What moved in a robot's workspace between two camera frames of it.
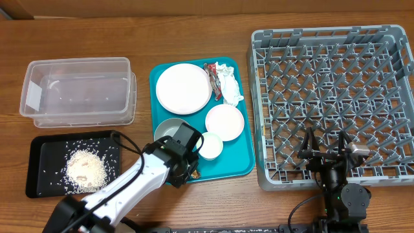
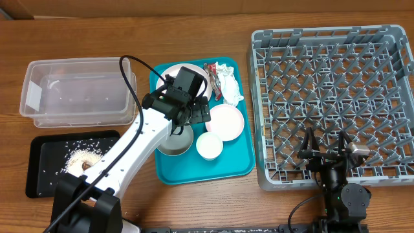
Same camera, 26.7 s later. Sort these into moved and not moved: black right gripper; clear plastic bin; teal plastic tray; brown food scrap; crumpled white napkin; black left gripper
Moved: brown food scrap; black left gripper
Not moved: teal plastic tray; clear plastic bin; black right gripper; crumpled white napkin
